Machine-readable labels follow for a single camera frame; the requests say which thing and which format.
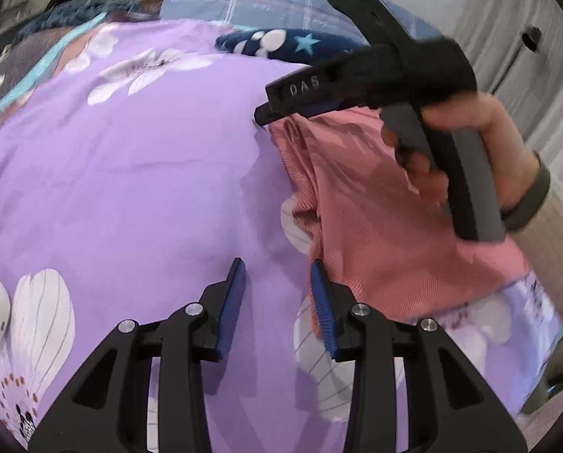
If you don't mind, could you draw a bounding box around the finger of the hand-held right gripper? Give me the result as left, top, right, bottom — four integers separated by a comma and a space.
254, 97, 372, 128

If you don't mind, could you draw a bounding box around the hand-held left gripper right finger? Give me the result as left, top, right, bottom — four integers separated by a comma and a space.
309, 259, 528, 453

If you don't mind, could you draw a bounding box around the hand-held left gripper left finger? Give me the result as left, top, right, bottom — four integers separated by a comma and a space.
28, 257, 247, 453

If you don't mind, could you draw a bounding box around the salmon knit shirt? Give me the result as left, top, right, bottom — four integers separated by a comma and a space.
267, 106, 532, 341

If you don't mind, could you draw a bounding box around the person's right forearm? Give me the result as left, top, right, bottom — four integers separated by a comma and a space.
512, 170, 563, 336

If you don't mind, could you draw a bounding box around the person's right hand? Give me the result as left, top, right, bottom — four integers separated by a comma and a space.
380, 91, 543, 213

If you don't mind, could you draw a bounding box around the navy star-print cloth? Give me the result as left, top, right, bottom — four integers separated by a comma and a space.
215, 27, 372, 64

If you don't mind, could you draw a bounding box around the grey curtain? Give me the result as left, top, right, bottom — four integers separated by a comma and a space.
451, 0, 563, 190

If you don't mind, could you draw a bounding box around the purple floral bedsheet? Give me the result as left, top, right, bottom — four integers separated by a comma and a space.
0, 19, 563, 449

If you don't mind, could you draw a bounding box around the grey wristband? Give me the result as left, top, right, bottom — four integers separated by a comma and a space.
500, 151, 552, 233

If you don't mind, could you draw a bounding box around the teal fuzzy blanket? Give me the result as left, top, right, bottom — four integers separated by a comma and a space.
12, 0, 143, 43

